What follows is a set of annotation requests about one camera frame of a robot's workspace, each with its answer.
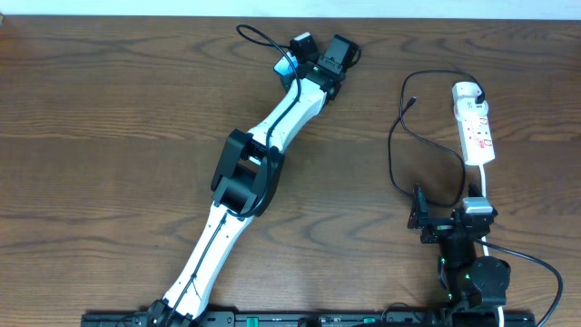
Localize black right camera cable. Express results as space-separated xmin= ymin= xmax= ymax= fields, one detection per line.
xmin=471 ymin=235 xmax=565 ymax=327

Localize black USB charging cable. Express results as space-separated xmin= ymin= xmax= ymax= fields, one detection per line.
xmin=387 ymin=69 xmax=487 ymax=209

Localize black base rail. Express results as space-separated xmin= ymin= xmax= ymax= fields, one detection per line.
xmin=81 ymin=309 xmax=537 ymax=327

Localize white power strip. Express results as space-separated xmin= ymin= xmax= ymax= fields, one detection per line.
xmin=452 ymin=82 xmax=496 ymax=166

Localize black left camera cable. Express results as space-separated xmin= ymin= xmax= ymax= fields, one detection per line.
xmin=161 ymin=23 xmax=302 ymax=327

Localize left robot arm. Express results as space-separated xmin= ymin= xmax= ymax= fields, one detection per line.
xmin=147 ymin=33 xmax=361 ymax=326

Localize black camera cable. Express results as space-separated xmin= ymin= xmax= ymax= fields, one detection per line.
xmin=161 ymin=23 xmax=302 ymax=327
xmin=471 ymin=235 xmax=565 ymax=327

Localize white charger adapter plug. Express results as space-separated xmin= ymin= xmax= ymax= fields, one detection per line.
xmin=454 ymin=97 xmax=488 ymax=122

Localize white power strip cord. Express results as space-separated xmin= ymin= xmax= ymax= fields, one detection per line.
xmin=478 ymin=163 xmax=506 ymax=327

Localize blue Galaxy smartphone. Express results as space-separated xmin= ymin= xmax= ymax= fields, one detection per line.
xmin=273 ymin=51 xmax=299 ymax=77

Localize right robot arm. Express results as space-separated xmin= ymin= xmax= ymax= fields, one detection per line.
xmin=408 ymin=185 xmax=511 ymax=326

